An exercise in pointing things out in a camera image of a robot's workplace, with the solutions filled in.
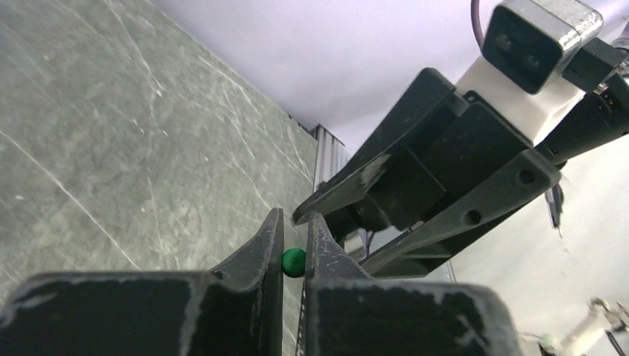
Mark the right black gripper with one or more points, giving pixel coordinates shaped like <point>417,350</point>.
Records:
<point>438,158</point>

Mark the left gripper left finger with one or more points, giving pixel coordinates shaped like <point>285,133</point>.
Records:
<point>235,308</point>

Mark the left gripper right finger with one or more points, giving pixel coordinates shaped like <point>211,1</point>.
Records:
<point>348,312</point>

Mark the white pen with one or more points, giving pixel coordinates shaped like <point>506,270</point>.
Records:
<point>293,262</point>

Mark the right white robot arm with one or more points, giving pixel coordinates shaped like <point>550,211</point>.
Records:
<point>597,120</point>

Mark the aluminium frame rail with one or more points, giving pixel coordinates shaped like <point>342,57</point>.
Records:
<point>331,156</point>

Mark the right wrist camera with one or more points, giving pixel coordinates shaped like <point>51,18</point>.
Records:
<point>539,59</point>

